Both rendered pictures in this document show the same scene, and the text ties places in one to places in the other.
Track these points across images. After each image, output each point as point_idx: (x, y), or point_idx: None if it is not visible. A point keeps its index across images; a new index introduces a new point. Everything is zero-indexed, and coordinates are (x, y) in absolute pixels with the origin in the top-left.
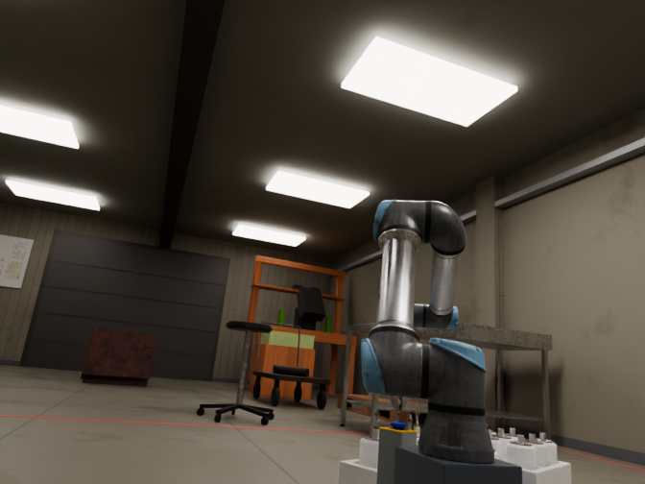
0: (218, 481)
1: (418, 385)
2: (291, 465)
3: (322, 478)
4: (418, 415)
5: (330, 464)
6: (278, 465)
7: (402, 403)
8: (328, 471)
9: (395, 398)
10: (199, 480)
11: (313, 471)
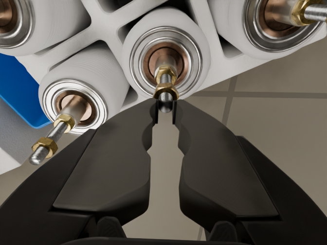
0: (301, 185)
1: None
2: (185, 230)
3: (171, 194)
4: (42, 137)
5: (136, 234)
6: (199, 230)
7: (150, 104)
8: (152, 213)
9: (200, 122)
10: (320, 187)
11: (169, 216)
